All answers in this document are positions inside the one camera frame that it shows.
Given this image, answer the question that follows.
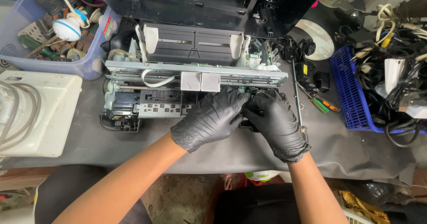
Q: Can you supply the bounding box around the black printer cover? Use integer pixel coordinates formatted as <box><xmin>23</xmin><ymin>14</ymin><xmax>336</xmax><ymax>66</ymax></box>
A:
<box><xmin>87</xmin><ymin>0</ymin><xmax>331</xmax><ymax>39</ymax></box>

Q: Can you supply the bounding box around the dismantled printer mechanism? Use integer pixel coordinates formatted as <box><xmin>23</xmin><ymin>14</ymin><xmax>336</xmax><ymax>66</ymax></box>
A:
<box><xmin>100</xmin><ymin>23</ymin><xmax>289</xmax><ymax>133</ymax></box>

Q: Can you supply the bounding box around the long metal screwdriver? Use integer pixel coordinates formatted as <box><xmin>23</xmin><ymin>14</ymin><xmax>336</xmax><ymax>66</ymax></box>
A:
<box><xmin>291</xmin><ymin>59</ymin><xmax>309</xmax><ymax>144</ymax></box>

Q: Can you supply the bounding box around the pile of black plastic parts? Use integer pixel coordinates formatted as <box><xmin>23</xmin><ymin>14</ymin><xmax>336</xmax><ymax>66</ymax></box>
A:
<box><xmin>272</xmin><ymin>36</ymin><xmax>331</xmax><ymax>96</ymax></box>

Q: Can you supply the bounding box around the blue crate of cables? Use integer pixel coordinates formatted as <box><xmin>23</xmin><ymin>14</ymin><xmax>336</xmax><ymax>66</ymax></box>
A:
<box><xmin>330</xmin><ymin>4</ymin><xmax>427</xmax><ymax>148</ymax></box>

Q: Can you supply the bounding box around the white round plate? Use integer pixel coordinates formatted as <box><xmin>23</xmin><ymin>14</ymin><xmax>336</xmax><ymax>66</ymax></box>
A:
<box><xmin>294</xmin><ymin>19</ymin><xmax>335</xmax><ymax>61</ymax></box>

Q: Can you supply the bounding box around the grey table mat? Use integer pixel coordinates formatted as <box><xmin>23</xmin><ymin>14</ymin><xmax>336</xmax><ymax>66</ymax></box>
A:
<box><xmin>0</xmin><ymin>4</ymin><xmax>417</xmax><ymax>184</ymax></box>

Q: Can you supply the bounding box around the white appliance housing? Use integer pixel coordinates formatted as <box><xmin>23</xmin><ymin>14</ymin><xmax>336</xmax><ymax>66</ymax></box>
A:
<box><xmin>0</xmin><ymin>70</ymin><xmax>83</xmax><ymax>158</ymax></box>

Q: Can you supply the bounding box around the white green round object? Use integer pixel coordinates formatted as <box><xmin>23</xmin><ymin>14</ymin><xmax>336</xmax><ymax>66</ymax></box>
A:
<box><xmin>244</xmin><ymin>171</ymin><xmax>282</xmax><ymax>182</ymax></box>

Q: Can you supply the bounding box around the person's left hand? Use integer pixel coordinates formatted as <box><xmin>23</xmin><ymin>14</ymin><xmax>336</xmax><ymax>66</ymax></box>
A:
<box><xmin>170</xmin><ymin>86</ymin><xmax>252</xmax><ymax>153</ymax></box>

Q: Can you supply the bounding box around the green orange handled screwdriver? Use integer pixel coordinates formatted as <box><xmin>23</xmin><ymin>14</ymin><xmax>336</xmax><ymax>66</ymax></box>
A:
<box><xmin>296</xmin><ymin>82</ymin><xmax>341</xmax><ymax>114</ymax></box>

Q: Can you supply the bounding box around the person's right hand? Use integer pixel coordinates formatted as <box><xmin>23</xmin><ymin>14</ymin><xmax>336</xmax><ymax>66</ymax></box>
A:
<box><xmin>242</xmin><ymin>89</ymin><xmax>312</xmax><ymax>164</ymax></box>

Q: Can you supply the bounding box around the clear plastic bin of parts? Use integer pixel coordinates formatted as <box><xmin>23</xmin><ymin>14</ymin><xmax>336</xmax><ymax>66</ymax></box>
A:
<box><xmin>0</xmin><ymin>0</ymin><xmax>122</xmax><ymax>80</ymax></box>

